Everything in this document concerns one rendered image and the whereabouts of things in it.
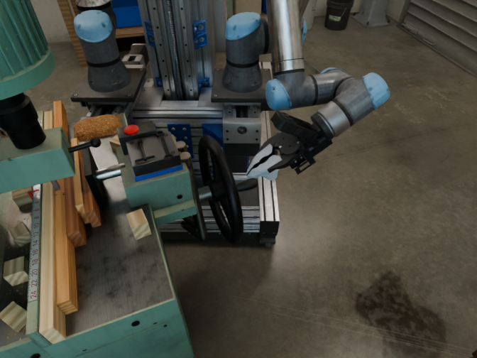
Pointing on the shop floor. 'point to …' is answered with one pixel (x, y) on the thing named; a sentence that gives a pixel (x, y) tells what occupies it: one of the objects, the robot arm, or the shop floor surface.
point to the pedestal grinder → (373, 14)
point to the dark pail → (338, 14)
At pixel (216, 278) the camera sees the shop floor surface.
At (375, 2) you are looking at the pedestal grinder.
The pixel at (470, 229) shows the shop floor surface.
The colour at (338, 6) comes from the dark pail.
